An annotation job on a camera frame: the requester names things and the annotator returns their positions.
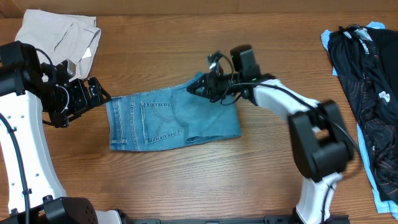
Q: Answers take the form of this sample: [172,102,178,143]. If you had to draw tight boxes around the light blue denim jeans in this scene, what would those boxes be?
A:
[106,73,242,152]

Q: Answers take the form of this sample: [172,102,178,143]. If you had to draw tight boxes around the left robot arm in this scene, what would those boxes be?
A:
[1,41,122,223]

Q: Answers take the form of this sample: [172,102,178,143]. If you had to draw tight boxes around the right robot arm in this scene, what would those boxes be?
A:
[187,45,356,223]

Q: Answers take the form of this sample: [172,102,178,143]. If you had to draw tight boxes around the folded beige trousers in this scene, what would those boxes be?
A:
[15,9,101,80]

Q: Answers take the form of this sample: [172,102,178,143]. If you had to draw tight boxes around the black patterned garment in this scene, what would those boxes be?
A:
[326,24,398,205]

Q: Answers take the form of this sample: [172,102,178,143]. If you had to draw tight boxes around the light blue garment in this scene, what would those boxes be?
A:
[320,21,398,220]

